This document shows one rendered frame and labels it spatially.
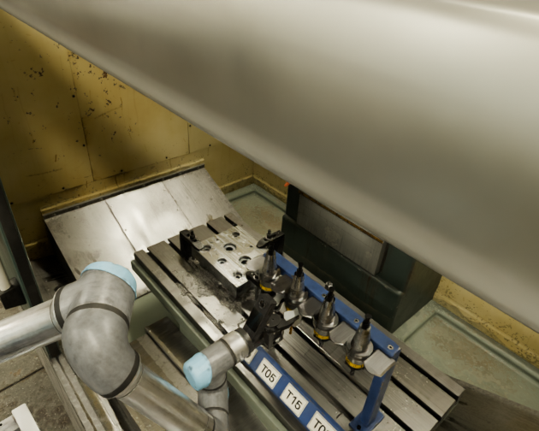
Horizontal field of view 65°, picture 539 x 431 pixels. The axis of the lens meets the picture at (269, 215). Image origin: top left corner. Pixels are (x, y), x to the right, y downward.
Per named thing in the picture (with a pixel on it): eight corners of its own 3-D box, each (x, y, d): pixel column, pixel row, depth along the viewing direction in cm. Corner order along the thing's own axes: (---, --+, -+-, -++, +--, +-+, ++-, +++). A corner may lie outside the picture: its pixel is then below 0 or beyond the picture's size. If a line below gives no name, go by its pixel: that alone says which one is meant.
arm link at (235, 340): (217, 332, 104) (238, 353, 99) (232, 322, 107) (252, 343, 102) (219, 351, 109) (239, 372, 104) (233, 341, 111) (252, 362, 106)
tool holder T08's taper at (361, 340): (373, 345, 101) (379, 327, 97) (361, 356, 98) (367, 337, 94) (358, 334, 103) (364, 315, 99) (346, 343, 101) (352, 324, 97)
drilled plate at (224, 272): (236, 297, 150) (236, 286, 147) (192, 255, 167) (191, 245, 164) (283, 270, 163) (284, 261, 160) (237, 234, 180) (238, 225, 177)
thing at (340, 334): (340, 349, 101) (340, 347, 101) (324, 335, 104) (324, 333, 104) (358, 334, 105) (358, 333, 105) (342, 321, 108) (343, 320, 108)
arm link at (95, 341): (83, 350, 66) (245, 460, 93) (98, 298, 75) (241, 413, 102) (28, 377, 69) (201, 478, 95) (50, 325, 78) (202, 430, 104)
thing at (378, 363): (377, 380, 95) (377, 379, 94) (358, 365, 98) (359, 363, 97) (395, 364, 99) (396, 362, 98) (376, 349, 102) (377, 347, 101)
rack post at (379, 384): (363, 439, 114) (387, 374, 98) (347, 425, 118) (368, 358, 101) (384, 417, 120) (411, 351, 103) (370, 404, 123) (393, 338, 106)
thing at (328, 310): (338, 316, 107) (342, 298, 104) (328, 327, 105) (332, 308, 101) (323, 308, 110) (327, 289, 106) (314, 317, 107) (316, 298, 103)
